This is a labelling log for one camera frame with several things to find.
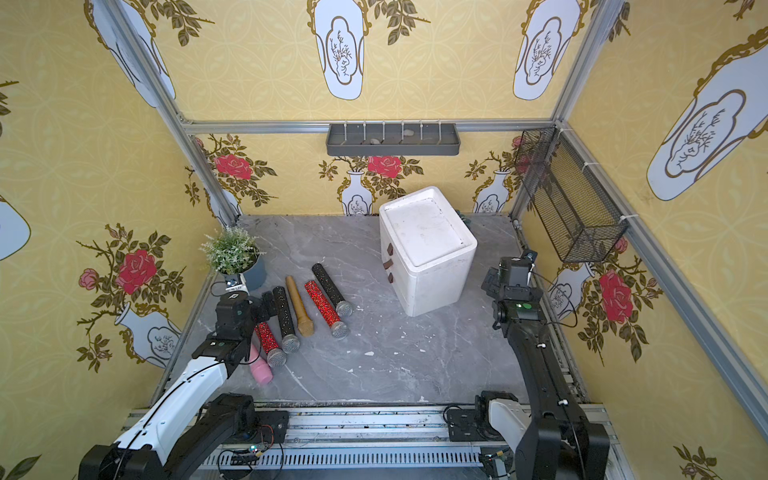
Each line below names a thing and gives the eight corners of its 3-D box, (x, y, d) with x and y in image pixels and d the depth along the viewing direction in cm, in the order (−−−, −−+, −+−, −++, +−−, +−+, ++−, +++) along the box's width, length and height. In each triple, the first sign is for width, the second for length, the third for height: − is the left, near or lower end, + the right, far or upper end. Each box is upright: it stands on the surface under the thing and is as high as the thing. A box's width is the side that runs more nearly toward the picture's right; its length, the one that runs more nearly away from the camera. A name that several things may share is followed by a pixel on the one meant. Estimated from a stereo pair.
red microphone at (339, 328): (338, 342, 90) (336, 337, 87) (302, 292, 101) (299, 286, 98) (351, 333, 92) (350, 328, 89) (314, 285, 103) (312, 278, 100)
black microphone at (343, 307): (342, 320, 95) (341, 314, 92) (310, 274, 106) (307, 267, 103) (354, 313, 97) (353, 307, 93) (321, 268, 108) (319, 261, 105)
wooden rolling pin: (301, 339, 90) (299, 335, 88) (286, 281, 103) (284, 277, 101) (316, 333, 91) (314, 329, 89) (299, 277, 104) (297, 273, 102)
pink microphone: (260, 388, 82) (256, 384, 79) (247, 354, 88) (242, 349, 85) (275, 379, 84) (270, 375, 81) (260, 346, 90) (256, 341, 87)
